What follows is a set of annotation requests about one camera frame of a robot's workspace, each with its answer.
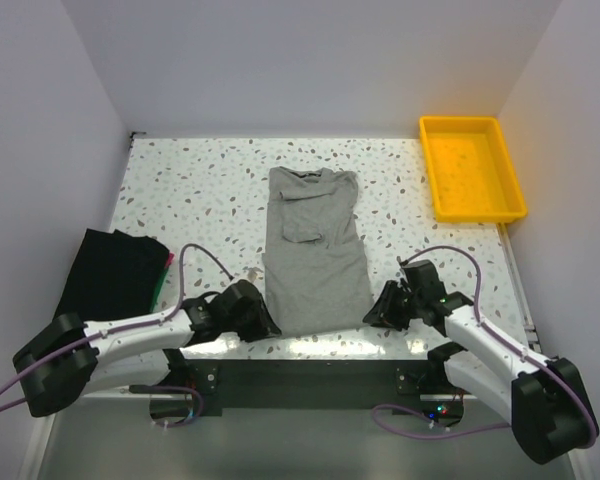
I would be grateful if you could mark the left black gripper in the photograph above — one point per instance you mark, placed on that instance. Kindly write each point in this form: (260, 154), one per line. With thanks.
(263, 326)

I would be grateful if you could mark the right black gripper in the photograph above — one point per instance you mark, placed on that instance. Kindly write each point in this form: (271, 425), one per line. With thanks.
(382, 313)

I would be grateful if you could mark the grey t shirt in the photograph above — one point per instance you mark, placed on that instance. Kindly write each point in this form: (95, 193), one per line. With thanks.
(316, 269)

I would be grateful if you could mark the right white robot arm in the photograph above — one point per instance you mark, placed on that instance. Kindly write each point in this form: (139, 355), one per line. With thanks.
(543, 400)

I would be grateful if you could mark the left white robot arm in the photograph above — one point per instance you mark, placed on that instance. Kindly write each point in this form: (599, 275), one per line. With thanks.
(71, 358)

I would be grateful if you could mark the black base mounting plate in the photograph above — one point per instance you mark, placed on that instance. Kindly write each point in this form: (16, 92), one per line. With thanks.
(217, 385)

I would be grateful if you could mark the pink folded t shirt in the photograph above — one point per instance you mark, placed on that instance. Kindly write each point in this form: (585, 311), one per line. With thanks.
(169, 261)

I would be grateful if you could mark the yellow plastic bin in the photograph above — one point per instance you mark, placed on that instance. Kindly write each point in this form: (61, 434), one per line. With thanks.
(471, 176)

